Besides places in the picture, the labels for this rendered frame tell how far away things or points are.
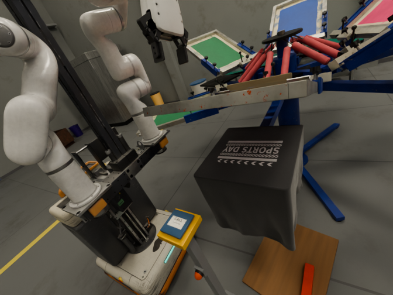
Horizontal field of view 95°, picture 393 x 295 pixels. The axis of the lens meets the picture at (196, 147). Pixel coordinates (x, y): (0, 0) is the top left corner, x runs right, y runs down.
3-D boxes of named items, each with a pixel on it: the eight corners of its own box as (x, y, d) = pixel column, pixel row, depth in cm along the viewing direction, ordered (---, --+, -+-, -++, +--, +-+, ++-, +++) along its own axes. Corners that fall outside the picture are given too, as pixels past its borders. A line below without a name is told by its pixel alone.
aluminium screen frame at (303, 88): (307, 96, 41) (307, 79, 40) (144, 116, 75) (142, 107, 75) (320, 89, 102) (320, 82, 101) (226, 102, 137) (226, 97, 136)
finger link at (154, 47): (150, 33, 43) (156, 63, 44) (139, 30, 40) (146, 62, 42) (159, 28, 41) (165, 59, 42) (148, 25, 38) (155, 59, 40)
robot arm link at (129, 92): (127, 117, 96) (110, 88, 89) (147, 106, 103) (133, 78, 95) (134, 117, 89) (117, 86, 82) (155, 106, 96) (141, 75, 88)
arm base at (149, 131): (134, 143, 104) (120, 119, 96) (148, 132, 112) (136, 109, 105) (154, 143, 95) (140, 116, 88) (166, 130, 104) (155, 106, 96)
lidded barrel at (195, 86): (214, 96, 534) (209, 76, 505) (207, 103, 502) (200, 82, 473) (201, 99, 562) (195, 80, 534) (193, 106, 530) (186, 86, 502)
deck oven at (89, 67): (151, 109, 683) (119, 44, 575) (126, 126, 593) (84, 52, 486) (123, 113, 776) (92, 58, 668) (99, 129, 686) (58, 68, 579)
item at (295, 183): (297, 249, 87) (290, 186, 67) (288, 246, 89) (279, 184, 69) (306, 181, 117) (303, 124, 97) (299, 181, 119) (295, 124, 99)
